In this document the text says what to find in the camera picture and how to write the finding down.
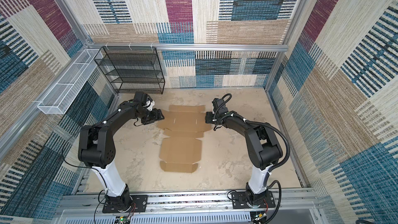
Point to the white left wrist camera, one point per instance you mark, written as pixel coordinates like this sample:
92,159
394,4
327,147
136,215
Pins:
143,99

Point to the white wire mesh basket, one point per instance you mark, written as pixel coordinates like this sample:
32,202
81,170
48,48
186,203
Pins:
59,99

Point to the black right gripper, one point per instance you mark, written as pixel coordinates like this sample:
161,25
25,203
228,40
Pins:
208,117

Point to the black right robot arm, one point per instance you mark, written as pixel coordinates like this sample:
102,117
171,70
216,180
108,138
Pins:
263,148

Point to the black wire mesh shelf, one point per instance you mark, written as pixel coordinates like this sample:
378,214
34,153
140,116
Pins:
131,69

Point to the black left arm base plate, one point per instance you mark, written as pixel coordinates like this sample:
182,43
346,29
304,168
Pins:
125,204

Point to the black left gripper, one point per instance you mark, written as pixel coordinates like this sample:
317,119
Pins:
156,116

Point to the brown cardboard box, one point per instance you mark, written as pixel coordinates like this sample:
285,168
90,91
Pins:
181,149

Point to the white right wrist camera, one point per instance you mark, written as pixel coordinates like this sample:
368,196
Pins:
216,103

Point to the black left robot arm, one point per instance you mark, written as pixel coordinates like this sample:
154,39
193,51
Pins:
97,149

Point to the aluminium front mounting rail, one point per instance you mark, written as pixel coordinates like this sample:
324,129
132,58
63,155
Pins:
297,206

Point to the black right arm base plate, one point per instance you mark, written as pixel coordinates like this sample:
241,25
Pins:
245,199

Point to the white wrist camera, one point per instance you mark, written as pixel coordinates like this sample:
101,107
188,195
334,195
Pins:
216,103
143,99

